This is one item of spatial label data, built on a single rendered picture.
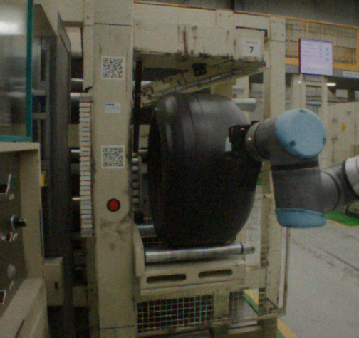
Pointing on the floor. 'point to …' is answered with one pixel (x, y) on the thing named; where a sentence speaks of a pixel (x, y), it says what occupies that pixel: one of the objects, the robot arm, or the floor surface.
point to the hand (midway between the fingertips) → (229, 157)
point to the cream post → (110, 89)
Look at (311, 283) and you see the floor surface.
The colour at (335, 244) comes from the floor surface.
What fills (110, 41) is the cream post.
